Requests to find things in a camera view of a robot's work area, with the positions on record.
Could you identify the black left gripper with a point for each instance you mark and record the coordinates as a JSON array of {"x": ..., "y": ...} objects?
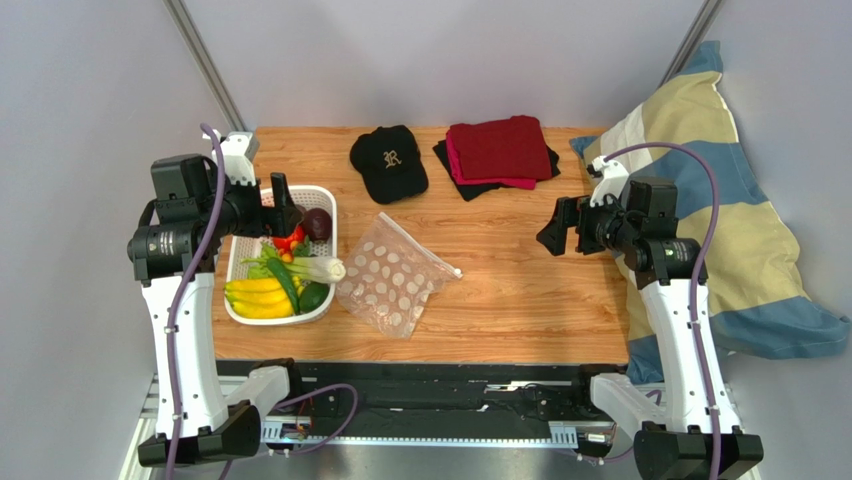
[{"x": 263, "y": 218}]

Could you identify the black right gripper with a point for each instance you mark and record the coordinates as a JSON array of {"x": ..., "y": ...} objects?
[{"x": 576, "y": 224}]

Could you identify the clear polka dot zip bag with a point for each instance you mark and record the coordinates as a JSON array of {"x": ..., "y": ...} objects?
[{"x": 390, "y": 277}]

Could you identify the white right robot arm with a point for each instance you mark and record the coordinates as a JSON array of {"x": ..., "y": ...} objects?
[{"x": 696, "y": 434}]

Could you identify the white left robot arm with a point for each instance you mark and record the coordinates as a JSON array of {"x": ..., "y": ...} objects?
[{"x": 199, "y": 201}]

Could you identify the dark purple round fruit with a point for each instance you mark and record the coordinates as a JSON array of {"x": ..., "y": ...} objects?
[{"x": 317, "y": 224}]

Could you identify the red tomato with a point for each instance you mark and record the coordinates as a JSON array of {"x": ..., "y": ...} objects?
[{"x": 291, "y": 242}]

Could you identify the green chili pepper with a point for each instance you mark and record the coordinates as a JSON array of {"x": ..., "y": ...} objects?
[{"x": 277, "y": 268}]

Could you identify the white perforated plastic basket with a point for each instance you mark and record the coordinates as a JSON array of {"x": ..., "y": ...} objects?
[{"x": 308, "y": 196}]

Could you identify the green avocado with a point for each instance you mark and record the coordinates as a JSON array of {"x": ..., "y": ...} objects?
[{"x": 312, "y": 296}]

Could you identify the yellow banana bunch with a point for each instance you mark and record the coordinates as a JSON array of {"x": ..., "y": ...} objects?
[{"x": 258, "y": 299}]

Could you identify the dark red folded cloth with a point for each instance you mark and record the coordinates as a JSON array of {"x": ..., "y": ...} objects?
[{"x": 509, "y": 148}]

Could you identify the black baseball cap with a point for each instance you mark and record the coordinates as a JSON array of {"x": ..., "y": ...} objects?
[{"x": 389, "y": 162}]

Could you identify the blue yellow striped pillow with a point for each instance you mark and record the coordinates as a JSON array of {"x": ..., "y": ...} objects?
[{"x": 686, "y": 132}]

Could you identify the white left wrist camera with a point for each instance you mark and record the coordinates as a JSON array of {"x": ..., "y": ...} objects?
[{"x": 238, "y": 150}]

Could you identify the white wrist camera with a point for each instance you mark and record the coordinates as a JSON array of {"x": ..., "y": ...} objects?
[
  {"x": 238, "y": 150},
  {"x": 610, "y": 178}
]

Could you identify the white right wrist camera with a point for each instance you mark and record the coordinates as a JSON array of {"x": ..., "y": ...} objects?
[{"x": 610, "y": 178}]

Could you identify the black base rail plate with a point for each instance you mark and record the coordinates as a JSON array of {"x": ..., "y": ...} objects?
[{"x": 473, "y": 401}]

